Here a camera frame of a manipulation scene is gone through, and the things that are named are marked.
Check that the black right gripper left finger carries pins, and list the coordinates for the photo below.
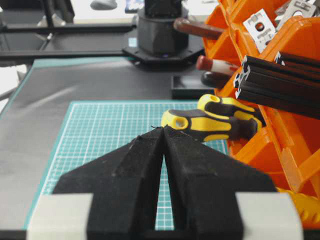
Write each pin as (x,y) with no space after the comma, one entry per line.
(125,187)

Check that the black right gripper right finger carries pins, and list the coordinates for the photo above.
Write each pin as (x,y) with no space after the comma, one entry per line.
(203,183)

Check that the orange container rack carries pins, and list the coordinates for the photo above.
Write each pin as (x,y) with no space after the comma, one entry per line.
(288,147)

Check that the green cutting mat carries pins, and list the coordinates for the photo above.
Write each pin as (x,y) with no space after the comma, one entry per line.
(91,129)

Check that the black shallow tray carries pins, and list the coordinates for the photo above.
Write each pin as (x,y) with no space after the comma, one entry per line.
(185,87)

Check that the black aluminium extrusion lower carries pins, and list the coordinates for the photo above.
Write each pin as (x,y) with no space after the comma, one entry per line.
(264,83)

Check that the black aluminium extrusion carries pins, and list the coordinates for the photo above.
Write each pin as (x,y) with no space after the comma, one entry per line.
(264,83)
(297,64)

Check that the black aluminium extrusion upper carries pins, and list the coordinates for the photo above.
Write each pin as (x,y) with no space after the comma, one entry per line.
(297,64)

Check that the yellow black screwdriver handle front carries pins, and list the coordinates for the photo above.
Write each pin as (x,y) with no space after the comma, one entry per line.
(205,126)

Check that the yellow black screwdriver handle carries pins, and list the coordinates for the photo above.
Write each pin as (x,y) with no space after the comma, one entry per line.
(225,106)
(205,126)

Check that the yellow black screwdriver handle rear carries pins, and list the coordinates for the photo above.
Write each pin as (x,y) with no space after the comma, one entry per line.
(225,106)

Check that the red white screwdriver handle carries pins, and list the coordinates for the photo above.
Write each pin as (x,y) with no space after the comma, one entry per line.
(216,65)

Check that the dark red screwdriver handle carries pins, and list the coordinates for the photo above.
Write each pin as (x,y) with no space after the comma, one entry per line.
(195,28)

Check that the black frame rail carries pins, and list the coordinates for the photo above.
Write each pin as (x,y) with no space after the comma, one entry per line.
(69,41)

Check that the silver corner bracket pile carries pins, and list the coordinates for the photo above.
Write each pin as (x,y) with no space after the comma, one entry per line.
(294,8)

